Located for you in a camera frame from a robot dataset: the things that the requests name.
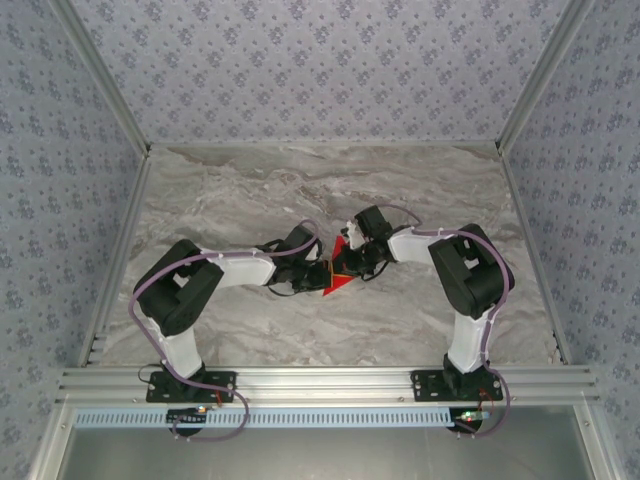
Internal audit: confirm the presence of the light blue slotted cable duct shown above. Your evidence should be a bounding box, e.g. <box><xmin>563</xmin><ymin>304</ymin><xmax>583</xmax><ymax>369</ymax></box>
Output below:
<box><xmin>73</xmin><ymin>407</ymin><xmax>459</xmax><ymax>430</ymax></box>

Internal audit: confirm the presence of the adapter board with green light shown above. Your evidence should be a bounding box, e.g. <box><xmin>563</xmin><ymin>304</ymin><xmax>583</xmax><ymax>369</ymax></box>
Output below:
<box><xmin>452</xmin><ymin>408</ymin><xmax>494</xmax><ymax>424</ymax></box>

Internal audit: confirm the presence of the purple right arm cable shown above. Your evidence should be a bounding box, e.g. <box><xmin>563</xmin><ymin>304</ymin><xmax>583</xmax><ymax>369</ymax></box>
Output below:
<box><xmin>369</xmin><ymin>202</ymin><xmax>516</xmax><ymax>439</ymax></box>

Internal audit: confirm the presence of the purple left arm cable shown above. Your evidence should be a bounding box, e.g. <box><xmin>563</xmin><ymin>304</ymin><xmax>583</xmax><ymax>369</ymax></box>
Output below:
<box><xmin>128</xmin><ymin>219</ymin><xmax>324</xmax><ymax>443</ymax></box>

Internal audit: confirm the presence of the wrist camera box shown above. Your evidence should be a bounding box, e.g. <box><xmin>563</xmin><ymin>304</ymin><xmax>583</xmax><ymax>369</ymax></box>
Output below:
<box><xmin>343</xmin><ymin>205</ymin><xmax>394</xmax><ymax>249</ymax></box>
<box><xmin>282</xmin><ymin>223</ymin><xmax>321</xmax><ymax>261</ymax></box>

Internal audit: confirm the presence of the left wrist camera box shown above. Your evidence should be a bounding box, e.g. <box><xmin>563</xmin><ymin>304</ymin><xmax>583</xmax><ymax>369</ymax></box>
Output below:
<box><xmin>282</xmin><ymin>223</ymin><xmax>321</xmax><ymax>261</ymax></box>

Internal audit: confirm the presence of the aluminium mounting rail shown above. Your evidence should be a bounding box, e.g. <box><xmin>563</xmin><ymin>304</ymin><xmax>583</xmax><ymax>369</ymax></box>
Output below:
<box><xmin>54</xmin><ymin>364</ymin><xmax>601</xmax><ymax>406</ymax></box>

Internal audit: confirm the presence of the red square paper sheet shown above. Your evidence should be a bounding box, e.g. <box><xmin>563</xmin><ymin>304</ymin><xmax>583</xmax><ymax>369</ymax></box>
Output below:
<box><xmin>321</xmin><ymin>235</ymin><xmax>357</xmax><ymax>298</ymax></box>

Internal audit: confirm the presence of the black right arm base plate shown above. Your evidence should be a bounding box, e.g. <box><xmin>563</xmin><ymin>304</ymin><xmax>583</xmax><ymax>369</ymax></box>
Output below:
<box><xmin>409</xmin><ymin>368</ymin><xmax>504</xmax><ymax>403</ymax></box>

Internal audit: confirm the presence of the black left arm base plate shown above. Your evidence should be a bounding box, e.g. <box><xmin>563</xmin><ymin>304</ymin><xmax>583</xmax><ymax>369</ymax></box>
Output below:
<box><xmin>145</xmin><ymin>371</ymin><xmax>237</xmax><ymax>404</ymax></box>

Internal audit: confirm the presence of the aluminium frame post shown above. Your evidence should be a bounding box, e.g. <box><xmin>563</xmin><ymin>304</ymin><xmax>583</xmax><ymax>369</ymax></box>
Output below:
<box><xmin>494</xmin><ymin>0</ymin><xmax>599</xmax><ymax>151</ymax></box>
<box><xmin>48</xmin><ymin>0</ymin><xmax>154</xmax><ymax>159</ymax></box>

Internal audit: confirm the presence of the black adapter board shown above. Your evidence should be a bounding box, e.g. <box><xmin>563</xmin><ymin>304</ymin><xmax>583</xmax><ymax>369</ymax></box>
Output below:
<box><xmin>166</xmin><ymin>406</ymin><xmax>209</xmax><ymax>427</ymax></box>

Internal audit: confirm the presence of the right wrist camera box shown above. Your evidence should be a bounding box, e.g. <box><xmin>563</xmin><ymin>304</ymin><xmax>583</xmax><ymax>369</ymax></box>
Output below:
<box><xmin>343</xmin><ymin>205</ymin><xmax>394</xmax><ymax>249</ymax></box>

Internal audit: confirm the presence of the aluminium table side rail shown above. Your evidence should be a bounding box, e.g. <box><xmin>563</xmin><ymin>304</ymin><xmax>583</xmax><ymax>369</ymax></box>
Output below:
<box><xmin>77</xmin><ymin>149</ymin><xmax>154</xmax><ymax>369</ymax></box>
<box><xmin>497</xmin><ymin>144</ymin><xmax>572</xmax><ymax>366</ymax></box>

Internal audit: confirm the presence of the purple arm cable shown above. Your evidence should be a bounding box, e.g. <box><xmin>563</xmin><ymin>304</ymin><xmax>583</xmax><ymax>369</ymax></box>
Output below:
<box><xmin>128</xmin><ymin>219</ymin><xmax>324</xmax><ymax>443</ymax></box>
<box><xmin>369</xmin><ymin>202</ymin><xmax>516</xmax><ymax>439</ymax></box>

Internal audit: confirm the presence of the grey metal panel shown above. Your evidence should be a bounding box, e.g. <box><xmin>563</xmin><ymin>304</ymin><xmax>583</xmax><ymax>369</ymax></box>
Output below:
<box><xmin>29</xmin><ymin>404</ymin><xmax>616</xmax><ymax>480</ymax></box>

